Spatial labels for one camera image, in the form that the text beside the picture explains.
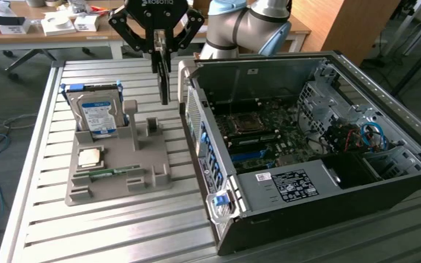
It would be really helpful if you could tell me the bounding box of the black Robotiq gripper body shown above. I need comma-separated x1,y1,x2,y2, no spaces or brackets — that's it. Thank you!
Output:
124,0,191,30

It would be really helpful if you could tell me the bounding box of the black graphics card metal bracket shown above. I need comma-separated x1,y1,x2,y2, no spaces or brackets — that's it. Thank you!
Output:
151,29,171,106

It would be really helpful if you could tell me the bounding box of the brown cardboard box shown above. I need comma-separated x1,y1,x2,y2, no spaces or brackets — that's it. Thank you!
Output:
192,0,212,26

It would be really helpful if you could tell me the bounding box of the orange packet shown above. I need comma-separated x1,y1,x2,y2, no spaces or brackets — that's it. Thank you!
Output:
92,5,109,18

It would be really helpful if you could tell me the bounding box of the small white box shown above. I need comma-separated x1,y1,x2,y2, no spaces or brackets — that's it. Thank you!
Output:
73,15,100,32

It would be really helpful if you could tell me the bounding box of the white box with tape roll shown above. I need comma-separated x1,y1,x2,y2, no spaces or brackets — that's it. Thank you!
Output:
41,15,77,36

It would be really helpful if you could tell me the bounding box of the wooden desk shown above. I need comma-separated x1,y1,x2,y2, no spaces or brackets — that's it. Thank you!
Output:
0,0,312,80

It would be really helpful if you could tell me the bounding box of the hard disk in blue caddy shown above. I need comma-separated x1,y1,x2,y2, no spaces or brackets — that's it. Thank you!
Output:
59,81,129,139

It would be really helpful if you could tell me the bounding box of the white box with black lid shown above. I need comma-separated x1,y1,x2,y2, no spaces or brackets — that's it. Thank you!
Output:
0,16,32,35

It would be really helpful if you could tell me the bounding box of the CPU socket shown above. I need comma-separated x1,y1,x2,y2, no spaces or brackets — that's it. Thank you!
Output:
228,112,267,135

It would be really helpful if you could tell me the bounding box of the black installed RAM stick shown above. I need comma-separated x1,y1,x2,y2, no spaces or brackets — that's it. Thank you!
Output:
227,131,281,146

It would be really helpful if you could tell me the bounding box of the grey plastic parts rack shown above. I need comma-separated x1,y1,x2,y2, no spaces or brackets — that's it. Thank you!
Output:
65,100,173,208

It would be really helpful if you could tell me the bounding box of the perforated metal drive cage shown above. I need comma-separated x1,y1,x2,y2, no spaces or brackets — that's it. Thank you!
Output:
297,81,355,129

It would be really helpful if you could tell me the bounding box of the wooden cabinet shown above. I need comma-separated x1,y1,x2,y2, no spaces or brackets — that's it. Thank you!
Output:
291,0,401,66

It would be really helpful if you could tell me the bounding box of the silver CPU chip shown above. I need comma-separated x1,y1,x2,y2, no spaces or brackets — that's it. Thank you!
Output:
77,149,101,168

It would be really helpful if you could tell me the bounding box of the blue expansion slot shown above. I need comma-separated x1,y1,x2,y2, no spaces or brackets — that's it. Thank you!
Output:
231,152,267,162

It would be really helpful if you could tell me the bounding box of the green motherboard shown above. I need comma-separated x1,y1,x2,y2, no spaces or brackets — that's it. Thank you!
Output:
212,102,328,175

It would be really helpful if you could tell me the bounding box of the green RAM stick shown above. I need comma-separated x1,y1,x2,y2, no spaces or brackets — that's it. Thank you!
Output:
88,167,139,180

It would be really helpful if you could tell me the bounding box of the grey power supply unit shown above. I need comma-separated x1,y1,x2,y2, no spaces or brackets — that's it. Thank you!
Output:
236,160,343,211

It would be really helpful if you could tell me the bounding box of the blue case latch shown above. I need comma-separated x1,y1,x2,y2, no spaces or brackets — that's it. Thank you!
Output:
212,193,232,206

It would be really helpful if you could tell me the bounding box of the black open PC case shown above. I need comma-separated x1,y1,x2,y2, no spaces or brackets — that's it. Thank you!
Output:
177,50,421,257

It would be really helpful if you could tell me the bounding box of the metal disk bay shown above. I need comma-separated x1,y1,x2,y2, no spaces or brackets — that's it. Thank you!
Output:
360,146,421,179

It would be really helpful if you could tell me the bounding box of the white floor cable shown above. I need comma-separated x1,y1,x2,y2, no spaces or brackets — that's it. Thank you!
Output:
0,113,39,129

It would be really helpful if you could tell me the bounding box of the black and red wire bundle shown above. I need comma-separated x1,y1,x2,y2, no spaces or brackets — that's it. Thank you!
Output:
323,123,365,153

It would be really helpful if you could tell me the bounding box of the blue wire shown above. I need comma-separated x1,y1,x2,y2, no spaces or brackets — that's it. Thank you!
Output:
360,122,391,153

